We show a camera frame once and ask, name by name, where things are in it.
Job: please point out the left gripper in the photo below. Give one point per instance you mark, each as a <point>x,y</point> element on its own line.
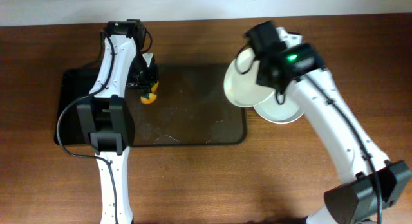
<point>143,79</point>

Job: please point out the white plate top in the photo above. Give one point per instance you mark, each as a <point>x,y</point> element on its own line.
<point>240,86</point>

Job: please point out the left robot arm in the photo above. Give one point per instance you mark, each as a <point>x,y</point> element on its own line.
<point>105,120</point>

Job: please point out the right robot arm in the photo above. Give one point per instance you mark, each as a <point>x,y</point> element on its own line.
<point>370,181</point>

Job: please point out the brown serving tray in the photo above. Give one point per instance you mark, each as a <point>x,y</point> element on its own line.
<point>190,109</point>

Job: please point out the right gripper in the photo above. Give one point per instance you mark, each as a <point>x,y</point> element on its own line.
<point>261,35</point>

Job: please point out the pale blue plate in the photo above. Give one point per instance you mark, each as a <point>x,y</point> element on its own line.
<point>285,113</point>

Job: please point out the black sponge tray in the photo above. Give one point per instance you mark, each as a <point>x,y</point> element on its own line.
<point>75,83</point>

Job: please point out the green and yellow sponge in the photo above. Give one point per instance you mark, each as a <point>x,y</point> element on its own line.
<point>149,95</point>

